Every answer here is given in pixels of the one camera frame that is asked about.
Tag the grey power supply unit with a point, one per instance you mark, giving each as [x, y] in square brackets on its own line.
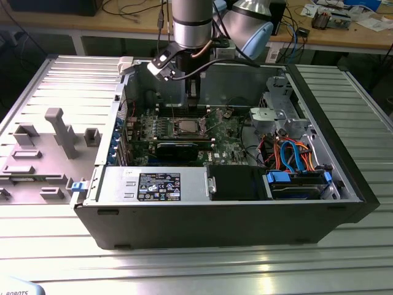
[190, 184]

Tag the silver CPU plate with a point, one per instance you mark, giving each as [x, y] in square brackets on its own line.
[188, 126]

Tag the white label box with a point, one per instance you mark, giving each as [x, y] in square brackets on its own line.
[274, 56]

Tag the green RAM stick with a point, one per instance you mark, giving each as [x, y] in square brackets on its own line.
[46, 177]

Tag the pale blue teach pendant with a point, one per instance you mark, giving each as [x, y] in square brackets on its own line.
[18, 287]

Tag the black open PC case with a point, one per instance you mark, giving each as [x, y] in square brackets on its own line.
[215, 224]

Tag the small grey wrist camera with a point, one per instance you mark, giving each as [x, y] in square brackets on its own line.
[225, 49]

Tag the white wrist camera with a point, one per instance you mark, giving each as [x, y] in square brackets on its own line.
[158, 69]

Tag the hard disk in blue carrier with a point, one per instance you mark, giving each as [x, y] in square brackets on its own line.
[294, 191]

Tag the small black adapter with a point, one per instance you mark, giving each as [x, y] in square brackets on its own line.
[302, 32]

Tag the white card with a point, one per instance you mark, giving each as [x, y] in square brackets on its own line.
[308, 10]

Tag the white papers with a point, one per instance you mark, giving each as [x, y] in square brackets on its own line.
[373, 24]

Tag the copper finned CPU cooler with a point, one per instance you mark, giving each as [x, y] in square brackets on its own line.
[320, 20]

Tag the green motherboard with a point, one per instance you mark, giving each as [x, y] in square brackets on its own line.
[228, 144]

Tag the round coin battery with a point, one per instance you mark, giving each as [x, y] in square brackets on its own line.
[227, 114]

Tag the white-clip RAM slot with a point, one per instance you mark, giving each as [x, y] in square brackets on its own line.
[165, 107]
[165, 113]

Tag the perforated metal drive cage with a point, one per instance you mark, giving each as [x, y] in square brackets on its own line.
[276, 84]

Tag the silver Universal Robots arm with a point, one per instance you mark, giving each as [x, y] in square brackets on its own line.
[192, 24]

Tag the metal drive box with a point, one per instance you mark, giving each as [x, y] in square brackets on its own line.
[340, 21]

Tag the pale grey case latch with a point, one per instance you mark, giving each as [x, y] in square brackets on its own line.
[126, 66]

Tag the silver metal bracket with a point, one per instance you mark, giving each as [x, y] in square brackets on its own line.
[267, 118]

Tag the wooden desk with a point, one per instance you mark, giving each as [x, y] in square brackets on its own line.
[122, 23]

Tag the blue box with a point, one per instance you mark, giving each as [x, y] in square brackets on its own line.
[362, 3]

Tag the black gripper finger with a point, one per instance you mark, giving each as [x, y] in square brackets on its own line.
[194, 103]

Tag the blue plastic clip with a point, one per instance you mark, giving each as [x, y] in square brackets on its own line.
[78, 187]

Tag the black graphics card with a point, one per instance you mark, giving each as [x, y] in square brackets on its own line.
[176, 152]

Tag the grey parts rack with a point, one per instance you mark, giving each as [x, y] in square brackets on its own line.
[46, 172]

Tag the CPU socket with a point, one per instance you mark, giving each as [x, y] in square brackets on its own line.
[175, 127]

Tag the wide black box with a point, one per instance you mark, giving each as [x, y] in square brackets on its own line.
[55, 6]

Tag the tall black box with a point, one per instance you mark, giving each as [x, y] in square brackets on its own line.
[280, 15]

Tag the black drive box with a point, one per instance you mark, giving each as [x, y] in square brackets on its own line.
[236, 184]

